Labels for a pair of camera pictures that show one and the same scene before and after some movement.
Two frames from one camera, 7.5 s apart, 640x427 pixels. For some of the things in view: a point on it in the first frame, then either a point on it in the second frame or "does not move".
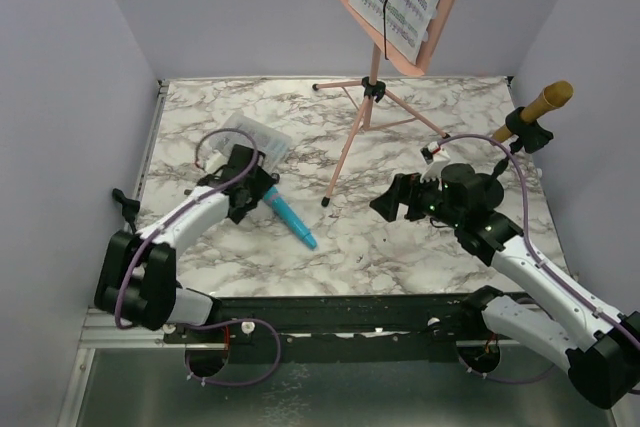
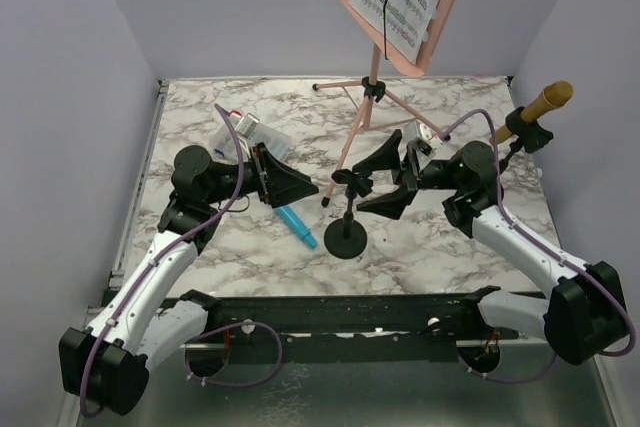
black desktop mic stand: [532, 137] does not move
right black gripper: [409, 198] → [406, 174]
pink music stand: [369, 96] does not move
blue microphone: [278, 207] does not move
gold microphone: [554, 94] does not move
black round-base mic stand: [130, 207] → [347, 238]
